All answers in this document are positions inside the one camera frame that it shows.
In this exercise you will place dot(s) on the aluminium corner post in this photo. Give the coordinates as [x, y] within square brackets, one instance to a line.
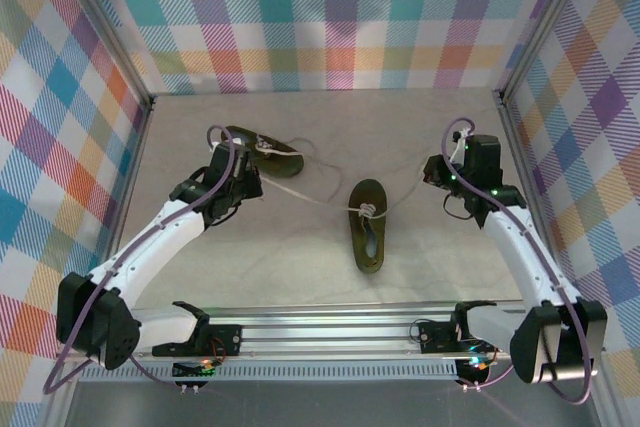
[541, 22]
[105, 22]

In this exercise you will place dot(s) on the white shoelace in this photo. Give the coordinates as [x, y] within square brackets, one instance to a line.
[265, 144]
[367, 209]

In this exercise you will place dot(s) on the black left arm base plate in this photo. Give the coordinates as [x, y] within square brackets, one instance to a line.
[227, 339]

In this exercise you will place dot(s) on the olive green canvas shoe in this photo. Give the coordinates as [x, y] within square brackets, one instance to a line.
[282, 167]
[362, 252]

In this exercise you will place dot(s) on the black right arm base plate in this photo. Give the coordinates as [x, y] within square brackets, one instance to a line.
[435, 337]

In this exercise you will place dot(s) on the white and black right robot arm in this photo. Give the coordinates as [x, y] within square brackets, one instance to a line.
[520, 252]

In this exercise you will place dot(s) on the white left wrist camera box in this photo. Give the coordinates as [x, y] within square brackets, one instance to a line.
[219, 147]

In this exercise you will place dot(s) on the small controller board with LEDs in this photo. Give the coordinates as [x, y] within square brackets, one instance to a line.
[192, 370]
[475, 367]

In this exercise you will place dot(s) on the aluminium side rail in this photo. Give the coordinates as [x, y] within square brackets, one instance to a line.
[142, 127]
[511, 127]

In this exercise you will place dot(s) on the aluminium mounting rail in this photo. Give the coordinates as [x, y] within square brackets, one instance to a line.
[325, 337]

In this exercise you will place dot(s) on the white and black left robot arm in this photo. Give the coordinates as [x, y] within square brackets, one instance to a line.
[150, 247]

